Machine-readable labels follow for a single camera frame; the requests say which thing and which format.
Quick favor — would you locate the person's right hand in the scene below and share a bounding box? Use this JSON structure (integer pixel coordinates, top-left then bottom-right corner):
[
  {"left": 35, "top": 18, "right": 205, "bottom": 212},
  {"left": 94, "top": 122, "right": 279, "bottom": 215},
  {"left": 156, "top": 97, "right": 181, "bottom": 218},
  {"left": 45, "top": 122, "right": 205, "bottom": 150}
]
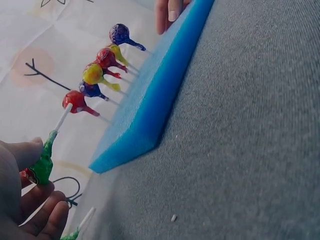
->
[{"left": 154, "top": 0, "right": 193, "bottom": 35}]

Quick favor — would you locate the row of colourful lollipops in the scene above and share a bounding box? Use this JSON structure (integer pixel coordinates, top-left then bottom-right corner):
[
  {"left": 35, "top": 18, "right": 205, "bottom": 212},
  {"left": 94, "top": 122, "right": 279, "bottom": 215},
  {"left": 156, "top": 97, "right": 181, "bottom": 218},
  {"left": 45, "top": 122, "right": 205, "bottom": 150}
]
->
[{"left": 61, "top": 23, "right": 155, "bottom": 125}]

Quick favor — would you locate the red lollipop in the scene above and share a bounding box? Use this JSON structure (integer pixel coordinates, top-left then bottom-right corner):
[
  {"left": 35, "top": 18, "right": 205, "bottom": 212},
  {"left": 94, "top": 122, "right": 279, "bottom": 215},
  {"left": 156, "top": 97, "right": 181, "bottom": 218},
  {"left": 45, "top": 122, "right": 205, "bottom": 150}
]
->
[{"left": 21, "top": 167, "right": 38, "bottom": 185}]

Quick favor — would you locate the green lollipop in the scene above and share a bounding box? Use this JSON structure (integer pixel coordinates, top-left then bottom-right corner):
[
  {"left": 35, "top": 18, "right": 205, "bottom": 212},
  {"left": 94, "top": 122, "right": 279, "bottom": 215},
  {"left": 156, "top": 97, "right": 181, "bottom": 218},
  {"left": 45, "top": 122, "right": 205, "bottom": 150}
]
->
[
  {"left": 59, "top": 206, "right": 97, "bottom": 240},
  {"left": 27, "top": 104, "right": 73, "bottom": 186}
]

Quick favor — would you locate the person's left hand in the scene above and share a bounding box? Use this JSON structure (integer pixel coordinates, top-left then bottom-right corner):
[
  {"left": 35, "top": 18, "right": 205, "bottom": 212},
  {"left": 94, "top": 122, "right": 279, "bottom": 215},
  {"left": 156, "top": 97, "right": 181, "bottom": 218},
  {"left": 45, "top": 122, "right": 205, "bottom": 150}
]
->
[{"left": 0, "top": 136, "right": 70, "bottom": 240}]

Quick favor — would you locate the blue foam block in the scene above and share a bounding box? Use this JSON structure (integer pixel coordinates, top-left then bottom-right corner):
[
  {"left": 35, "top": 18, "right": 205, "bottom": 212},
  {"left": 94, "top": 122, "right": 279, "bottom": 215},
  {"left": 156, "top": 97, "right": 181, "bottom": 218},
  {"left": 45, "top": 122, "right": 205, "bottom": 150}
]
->
[{"left": 88, "top": 0, "right": 216, "bottom": 175}]

